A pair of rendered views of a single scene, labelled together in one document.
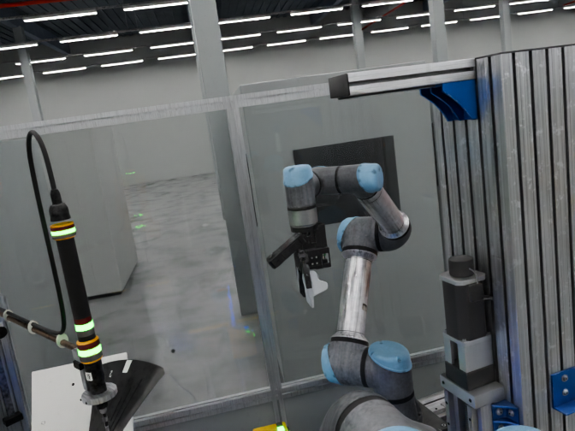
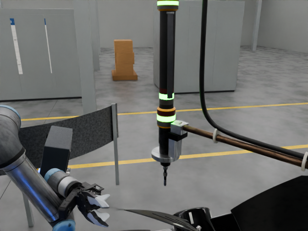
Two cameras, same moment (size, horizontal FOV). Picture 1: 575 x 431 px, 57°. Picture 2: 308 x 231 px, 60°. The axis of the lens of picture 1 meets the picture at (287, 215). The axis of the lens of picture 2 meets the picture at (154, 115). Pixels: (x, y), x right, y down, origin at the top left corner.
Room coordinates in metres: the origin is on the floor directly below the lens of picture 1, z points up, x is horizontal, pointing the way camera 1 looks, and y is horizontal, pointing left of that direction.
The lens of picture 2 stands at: (1.61, 0.37, 1.77)
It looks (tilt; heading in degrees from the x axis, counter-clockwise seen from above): 19 degrees down; 177
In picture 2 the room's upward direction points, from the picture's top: straight up
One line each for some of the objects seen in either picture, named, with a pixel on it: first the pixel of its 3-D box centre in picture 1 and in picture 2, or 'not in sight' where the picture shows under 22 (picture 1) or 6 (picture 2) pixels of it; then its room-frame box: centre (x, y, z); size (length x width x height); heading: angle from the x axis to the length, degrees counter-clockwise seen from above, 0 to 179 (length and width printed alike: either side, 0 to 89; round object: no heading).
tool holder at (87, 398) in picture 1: (92, 373); (168, 139); (1.03, 0.44, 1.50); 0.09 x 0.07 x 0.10; 45
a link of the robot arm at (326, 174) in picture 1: (321, 180); not in sight; (1.43, -0.10, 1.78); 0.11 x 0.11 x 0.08; 61
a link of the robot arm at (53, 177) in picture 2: not in sight; (58, 181); (0.68, 0.05, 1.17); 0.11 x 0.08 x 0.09; 47
